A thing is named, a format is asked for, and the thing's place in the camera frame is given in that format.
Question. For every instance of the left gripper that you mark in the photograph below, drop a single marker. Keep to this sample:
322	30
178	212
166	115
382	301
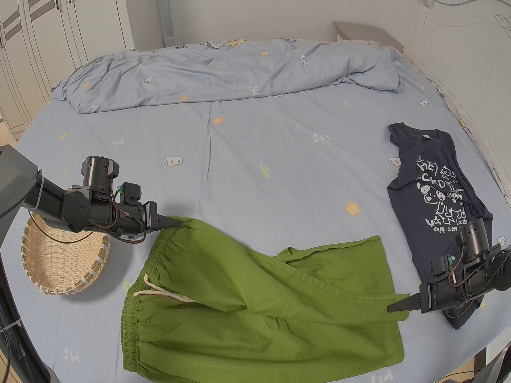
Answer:
133	220

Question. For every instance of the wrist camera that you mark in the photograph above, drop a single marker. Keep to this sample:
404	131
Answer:
131	193
442	267

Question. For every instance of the grey bedside table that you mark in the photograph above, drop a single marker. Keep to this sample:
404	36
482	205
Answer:
359	32

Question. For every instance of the round woven basket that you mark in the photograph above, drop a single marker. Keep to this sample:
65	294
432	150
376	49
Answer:
64	261

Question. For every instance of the bed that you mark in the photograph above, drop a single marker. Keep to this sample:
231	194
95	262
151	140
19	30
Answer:
279	154

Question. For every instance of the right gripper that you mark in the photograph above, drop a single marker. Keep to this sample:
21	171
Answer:
443	293

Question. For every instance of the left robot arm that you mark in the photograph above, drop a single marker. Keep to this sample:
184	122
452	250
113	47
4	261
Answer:
52	198

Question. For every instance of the pale blue quilt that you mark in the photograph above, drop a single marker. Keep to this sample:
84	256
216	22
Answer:
199	78

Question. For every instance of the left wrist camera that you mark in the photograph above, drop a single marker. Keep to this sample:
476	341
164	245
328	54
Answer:
131	193

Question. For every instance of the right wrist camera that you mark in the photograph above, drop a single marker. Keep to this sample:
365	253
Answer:
442	267

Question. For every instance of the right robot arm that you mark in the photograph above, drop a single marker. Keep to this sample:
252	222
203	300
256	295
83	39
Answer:
475	239

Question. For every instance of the dark blue printed T-shirt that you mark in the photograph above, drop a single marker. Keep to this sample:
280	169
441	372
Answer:
431	166

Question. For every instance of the white wardrobe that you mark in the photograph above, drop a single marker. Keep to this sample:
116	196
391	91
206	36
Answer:
40	34

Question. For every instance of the green shorts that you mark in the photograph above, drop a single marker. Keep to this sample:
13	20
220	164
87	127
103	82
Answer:
279	313

